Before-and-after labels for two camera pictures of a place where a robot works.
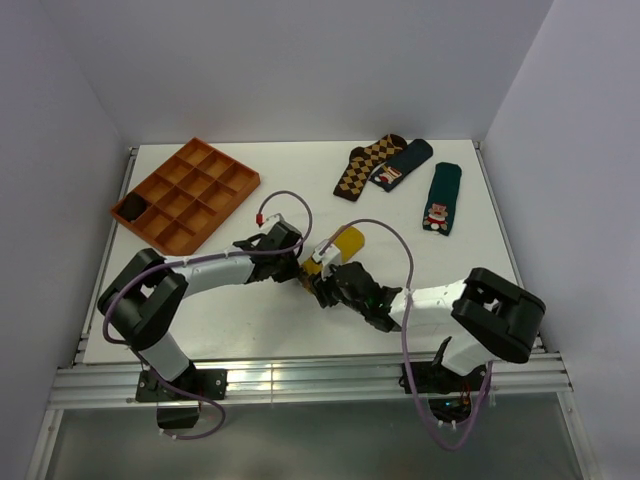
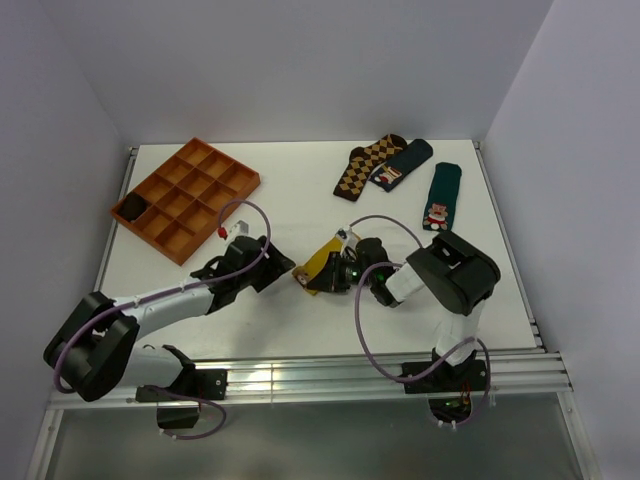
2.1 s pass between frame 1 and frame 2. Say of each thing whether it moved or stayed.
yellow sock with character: moved
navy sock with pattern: stayed
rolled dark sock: stayed
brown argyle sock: stayed
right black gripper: moved
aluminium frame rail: stayed
